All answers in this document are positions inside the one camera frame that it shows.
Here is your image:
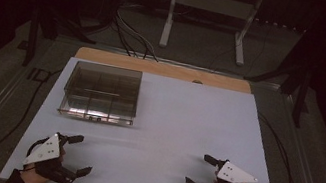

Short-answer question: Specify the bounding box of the bundle of floor cables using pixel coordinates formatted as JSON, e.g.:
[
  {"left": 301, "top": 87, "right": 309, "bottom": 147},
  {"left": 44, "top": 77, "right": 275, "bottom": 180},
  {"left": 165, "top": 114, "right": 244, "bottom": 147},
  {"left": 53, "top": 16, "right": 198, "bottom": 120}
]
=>
[{"left": 107, "top": 5, "right": 167, "bottom": 63}]

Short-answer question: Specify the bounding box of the black tripod stand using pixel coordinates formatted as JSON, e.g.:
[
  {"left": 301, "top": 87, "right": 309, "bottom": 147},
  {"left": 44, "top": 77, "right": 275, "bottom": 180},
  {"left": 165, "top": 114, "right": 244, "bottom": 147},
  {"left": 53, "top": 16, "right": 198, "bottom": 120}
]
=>
[
  {"left": 237, "top": 25, "right": 324, "bottom": 130},
  {"left": 14, "top": 0, "right": 102, "bottom": 79}
]

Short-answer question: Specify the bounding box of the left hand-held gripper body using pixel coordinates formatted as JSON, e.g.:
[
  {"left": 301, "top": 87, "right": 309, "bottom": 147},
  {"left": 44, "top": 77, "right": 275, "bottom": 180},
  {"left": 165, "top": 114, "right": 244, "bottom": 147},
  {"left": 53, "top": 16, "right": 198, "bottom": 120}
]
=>
[{"left": 19, "top": 128, "right": 85, "bottom": 183}]

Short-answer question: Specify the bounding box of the black floor cable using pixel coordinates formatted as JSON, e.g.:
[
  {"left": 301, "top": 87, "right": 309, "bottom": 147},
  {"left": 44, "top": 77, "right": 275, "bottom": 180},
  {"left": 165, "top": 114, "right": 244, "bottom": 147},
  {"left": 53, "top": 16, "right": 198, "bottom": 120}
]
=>
[
  {"left": 244, "top": 111, "right": 320, "bottom": 183},
  {"left": 0, "top": 57, "right": 64, "bottom": 183}
]

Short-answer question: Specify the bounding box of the person's left hand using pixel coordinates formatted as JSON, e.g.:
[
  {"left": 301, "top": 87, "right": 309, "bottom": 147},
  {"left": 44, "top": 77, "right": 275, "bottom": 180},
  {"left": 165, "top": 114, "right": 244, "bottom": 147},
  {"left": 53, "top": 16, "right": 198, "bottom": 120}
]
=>
[{"left": 17, "top": 142, "right": 67, "bottom": 183}]

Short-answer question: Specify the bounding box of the white metal stand frame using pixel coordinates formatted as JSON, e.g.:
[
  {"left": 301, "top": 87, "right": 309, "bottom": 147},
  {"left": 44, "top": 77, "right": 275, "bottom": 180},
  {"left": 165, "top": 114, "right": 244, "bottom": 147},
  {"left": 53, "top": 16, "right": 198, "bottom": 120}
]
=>
[{"left": 157, "top": 0, "right": 266, "bottom": 69}]

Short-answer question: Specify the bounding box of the wooden board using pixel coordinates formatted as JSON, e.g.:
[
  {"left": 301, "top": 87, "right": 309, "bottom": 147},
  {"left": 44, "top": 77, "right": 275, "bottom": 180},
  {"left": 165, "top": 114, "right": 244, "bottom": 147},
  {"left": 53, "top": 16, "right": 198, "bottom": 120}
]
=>
[{"left": 73, "top": 45, "right": 255, "bottom": 95}]

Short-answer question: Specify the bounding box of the left hand-held gripper black cable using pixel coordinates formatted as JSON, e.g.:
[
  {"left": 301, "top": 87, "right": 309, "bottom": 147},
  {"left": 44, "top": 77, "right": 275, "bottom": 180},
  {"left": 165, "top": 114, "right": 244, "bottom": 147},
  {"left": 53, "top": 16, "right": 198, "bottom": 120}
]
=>
[{"left": 22, "top": 133, "right": 49, "bottom": 176}]

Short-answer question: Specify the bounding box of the clear smoky plastic compartment box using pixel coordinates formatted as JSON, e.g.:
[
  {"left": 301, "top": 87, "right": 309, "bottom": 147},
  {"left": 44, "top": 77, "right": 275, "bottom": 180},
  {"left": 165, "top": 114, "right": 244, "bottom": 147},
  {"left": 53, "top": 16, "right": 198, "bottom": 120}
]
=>
[{"left": 56, "top": 57, "right": 144, "bottom": 129}]

